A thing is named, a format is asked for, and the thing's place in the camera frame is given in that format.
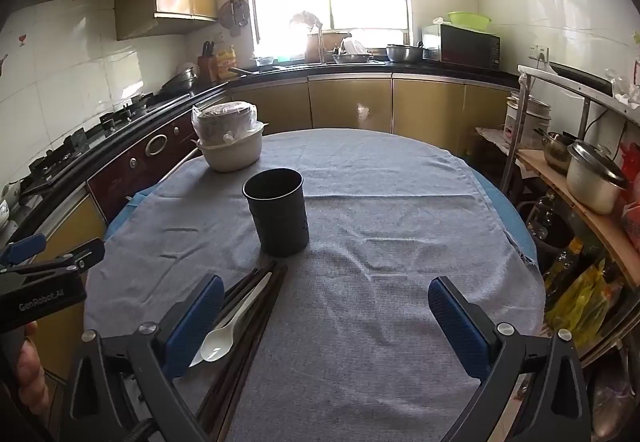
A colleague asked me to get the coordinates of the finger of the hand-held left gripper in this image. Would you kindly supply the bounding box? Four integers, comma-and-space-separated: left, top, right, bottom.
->
0, 238, 106, 281
0, 233, 48, 269

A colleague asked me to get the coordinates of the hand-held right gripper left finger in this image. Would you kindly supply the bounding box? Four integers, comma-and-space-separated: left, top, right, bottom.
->
60, 274, 226, 442

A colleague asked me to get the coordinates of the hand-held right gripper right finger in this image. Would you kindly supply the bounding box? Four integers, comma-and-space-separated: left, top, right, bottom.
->
427, 275, 596, 442

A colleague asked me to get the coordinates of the white plastic spoon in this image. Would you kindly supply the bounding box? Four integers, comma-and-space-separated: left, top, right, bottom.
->
200, 272, 273, 363

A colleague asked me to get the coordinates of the pile of dark chopsticks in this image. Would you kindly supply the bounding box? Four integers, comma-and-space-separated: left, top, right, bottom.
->
197, 259, 290, 428

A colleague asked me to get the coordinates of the black utensil holder cup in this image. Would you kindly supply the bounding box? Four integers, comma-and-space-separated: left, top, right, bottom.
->
242, 168, 311, 257

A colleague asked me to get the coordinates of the person's left hand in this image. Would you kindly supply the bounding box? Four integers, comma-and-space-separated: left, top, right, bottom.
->
14, 321, 52, 424

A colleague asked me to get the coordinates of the yellow base cabinet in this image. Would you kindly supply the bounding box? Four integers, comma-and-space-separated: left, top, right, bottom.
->
27, 192, 108, 380
227, 74, 516, 157

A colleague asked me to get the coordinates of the gas stove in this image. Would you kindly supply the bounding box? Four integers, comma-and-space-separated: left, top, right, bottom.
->
20, 92, 156, 195

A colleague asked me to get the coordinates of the blue table cover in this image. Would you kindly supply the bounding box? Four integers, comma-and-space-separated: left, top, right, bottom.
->
104, 169, 540, 267

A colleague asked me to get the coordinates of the cooking oil bottle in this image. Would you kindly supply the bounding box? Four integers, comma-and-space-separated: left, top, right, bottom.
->
542, 237, 583, 303

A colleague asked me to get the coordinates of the yellow plastic bag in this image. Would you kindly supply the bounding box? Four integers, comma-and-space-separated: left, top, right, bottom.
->
545, 264, 613, 348

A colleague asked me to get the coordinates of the dark red built-in oven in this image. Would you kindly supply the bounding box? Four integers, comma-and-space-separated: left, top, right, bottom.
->
86, 109, 211, 223

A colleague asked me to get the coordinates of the grey tablecloth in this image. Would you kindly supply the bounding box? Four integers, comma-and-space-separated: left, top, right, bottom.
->
84, 128, 547, 442

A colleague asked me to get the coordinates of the clear plastic bottle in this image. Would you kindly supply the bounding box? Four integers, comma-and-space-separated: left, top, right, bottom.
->
525, 192, 558, 243

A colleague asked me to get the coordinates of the white plastic basin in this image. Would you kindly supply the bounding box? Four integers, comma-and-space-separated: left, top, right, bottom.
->
199, 122, 266, 173

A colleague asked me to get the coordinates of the wooden storage shelf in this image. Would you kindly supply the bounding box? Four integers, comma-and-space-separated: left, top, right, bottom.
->
500, 64, 640, 373

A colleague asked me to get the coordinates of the large lidded steel pot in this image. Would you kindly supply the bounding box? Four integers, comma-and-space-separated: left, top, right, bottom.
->
566, 139, 630, 215

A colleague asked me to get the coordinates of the small steel pot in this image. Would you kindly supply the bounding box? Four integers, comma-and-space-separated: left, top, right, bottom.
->
535, 129, 583, 175

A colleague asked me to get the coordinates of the bagged stack of bowls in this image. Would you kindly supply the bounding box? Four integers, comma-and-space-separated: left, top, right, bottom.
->
191, 102, 261, 145

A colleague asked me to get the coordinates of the white rice cooker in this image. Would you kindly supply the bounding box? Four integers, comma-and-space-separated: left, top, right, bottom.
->
504, 92, 552, 150

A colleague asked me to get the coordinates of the red plastic bag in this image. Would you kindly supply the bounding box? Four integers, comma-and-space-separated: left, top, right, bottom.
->
617, 142, 640, 253

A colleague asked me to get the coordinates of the knife block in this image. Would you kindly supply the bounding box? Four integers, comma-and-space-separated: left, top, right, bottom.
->
197, 40, 217, 81

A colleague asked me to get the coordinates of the yellow oil bottle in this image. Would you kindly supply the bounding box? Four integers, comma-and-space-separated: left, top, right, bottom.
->
215, 44, 237, 81

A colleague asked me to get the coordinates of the black kitchen countertop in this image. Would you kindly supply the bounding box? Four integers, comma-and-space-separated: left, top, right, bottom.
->
0, 60, 522, 233

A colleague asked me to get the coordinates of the black microwave oven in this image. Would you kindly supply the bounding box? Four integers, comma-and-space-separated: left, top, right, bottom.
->
422, 24, 501, 71

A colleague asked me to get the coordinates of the black flat pan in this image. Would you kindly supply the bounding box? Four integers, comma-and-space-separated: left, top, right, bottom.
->
549, 62, 613, 96

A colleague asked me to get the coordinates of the steel mixing basin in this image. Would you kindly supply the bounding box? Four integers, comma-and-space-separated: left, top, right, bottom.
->
386, 44, 426, 63

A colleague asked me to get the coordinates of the white plastic bag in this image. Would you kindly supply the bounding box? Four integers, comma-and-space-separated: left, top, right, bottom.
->
607, 69, 640, 110

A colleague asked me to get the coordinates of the steel basin with dishes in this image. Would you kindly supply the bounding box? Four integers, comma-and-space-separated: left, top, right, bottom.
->
331, 39, 373, 65

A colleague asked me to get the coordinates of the round hanging board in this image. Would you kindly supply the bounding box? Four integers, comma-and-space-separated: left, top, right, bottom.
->
217, 0, 251, 37

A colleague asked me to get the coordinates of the green plastic basin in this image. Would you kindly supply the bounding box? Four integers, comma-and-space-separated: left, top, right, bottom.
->
447, 12, 492, 32

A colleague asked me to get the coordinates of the brown wooden box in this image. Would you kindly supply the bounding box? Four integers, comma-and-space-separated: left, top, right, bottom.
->
306, 32, 353, 63

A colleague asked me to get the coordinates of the cloth on faucet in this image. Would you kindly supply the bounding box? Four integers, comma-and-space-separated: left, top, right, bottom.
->
289, 10, 326, 30

